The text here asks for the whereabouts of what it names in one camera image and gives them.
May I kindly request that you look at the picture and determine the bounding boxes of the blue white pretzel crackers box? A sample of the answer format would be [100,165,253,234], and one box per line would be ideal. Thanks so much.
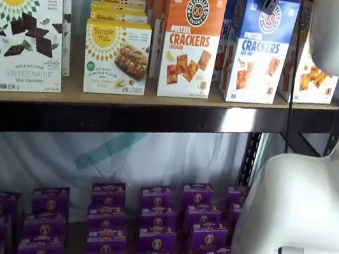
[211,0,252,87]
[216,0,303,111]

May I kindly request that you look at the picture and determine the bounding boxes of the purple Annie's snack boxes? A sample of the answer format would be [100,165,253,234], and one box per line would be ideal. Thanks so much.
[7,174,241,254]

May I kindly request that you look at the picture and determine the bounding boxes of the wooden shelf board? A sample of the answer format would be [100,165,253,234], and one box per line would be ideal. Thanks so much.
[0,49,339,158]

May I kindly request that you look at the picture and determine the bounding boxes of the yellow white pretzel crackers box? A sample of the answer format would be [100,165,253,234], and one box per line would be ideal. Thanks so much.
[274,0,339,111]

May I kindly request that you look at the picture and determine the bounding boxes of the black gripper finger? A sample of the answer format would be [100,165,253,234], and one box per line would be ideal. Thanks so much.
[261,0,289,18]

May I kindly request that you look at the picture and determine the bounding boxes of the white backdrop with teal print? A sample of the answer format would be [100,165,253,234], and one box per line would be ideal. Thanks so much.
[0,0,310,254]

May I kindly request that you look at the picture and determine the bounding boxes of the Simple Mills Sweet Thins box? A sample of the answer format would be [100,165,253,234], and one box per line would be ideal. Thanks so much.
[0,0,82,78]
[0,0,76,101]

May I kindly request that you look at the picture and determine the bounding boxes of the Simple Mills almond bars box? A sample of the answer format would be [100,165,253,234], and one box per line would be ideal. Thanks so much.
[97,0,148,10]
[90,0,149,17]
[75,14,156,103]
[89,4,150,29]

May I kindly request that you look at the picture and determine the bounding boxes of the black metal shelf rack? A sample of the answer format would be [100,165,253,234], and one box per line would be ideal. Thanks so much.
[0,21,339,254]

